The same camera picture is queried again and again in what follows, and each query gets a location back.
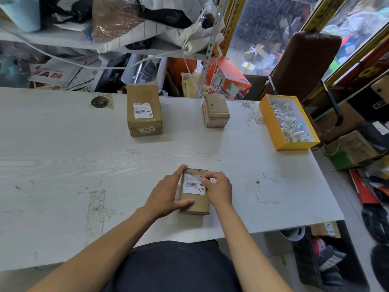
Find person's right forearm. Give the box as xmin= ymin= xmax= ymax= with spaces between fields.
xmin=213 ymin=201 xmax=293 ymax=292

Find pile of white small parts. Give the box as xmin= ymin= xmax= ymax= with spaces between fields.
xmin=271 ymin=102 xmax=311 ymax=143

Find yellow cardboard box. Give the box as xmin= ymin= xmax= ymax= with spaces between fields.
xmin=259 ymin=94 xmax=321 ymax=151

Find red flat packet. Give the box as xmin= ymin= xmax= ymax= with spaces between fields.
xmin=349 ymin=169 xmax=380 ymax=205

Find white perforated metal shelf post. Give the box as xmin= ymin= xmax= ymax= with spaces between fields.
xmin=199 ymin=0 xmax=229 ymax=95

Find light blue plastic container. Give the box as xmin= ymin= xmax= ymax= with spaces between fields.
xmin=0 ymin=0 xmax=42 ymax=33

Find tall brown parcel two labels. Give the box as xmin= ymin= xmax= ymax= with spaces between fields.
xmin=126 ymin=84 xmax=163 ymax=137

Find squat brown taped parcel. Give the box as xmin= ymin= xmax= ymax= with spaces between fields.
xmin=202 ymin=94 xmax=231 ymax=128

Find person's left forearm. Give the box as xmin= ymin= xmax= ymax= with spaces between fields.
xmin=28 ymin=207 xmax=158 ymax=292

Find black bin with clutter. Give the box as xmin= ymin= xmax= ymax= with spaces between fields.
xmin=292 ymin=220 xmax=371 ymax=292

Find person's dark clothing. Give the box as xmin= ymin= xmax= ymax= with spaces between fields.
xmin=102 ymin=239 xmax=243 ymax=292

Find small brown parcel white label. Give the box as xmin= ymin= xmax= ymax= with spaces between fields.
xmin=179 ymin=169 xmax=211 ymax=216

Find person's right hand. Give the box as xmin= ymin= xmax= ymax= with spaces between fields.
xmin=200 ymin=171 xmax=233 ymax=209

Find white paper red print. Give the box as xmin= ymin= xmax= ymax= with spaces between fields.
xmin=28 ymin=58 xmax=82 ymax=88

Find white bowl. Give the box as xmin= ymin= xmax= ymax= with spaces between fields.
xmin=280 ymin=226 xmax=306 ymax=242

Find brown cardboard box green base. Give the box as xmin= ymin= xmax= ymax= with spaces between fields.
xmin=323 ymin=130 xmax=381 ymax=171

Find brown office chair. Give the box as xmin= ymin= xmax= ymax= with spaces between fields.
xmin=262 ymin=31 xmax=344 ymax=127

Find person's left hand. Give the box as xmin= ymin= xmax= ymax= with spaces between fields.
xmin=142 ymin=164 xmax=195 ymax=220

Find brown plastic-wrapped bundle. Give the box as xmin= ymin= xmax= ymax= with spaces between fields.
xmin=91 ymin=0 xmax=146 ymax=43

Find orange cardboard box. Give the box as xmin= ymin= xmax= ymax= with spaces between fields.
xmin=204 ymin=56 xmax=252 ymax=100

